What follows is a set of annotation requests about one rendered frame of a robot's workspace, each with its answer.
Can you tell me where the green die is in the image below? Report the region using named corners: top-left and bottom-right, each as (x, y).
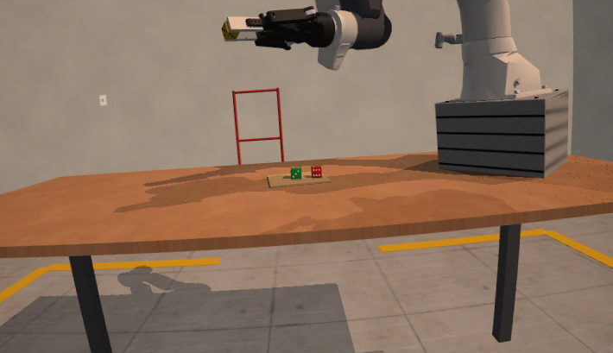
top-left (291, 167), bottom-right (302, 179)

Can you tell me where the red die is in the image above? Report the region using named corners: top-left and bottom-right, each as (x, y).
top-left (311, 166), bottom-right (322, 178)

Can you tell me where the yellow die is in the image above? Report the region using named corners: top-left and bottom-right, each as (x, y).
top-left (221, 21), bottom-right (240, 40)

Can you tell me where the tan mat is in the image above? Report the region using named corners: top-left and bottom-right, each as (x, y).
top-left (268, 172), bottom-right (331, 188)

